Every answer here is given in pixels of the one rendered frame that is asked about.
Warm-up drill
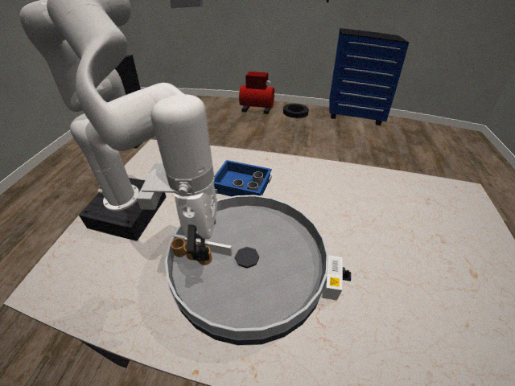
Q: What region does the blue crate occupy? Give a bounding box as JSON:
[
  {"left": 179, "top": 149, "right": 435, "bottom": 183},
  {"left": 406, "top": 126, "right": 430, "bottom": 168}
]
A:
[{"left": 214, "top": 160, "right": 272, "bottom": 197}]

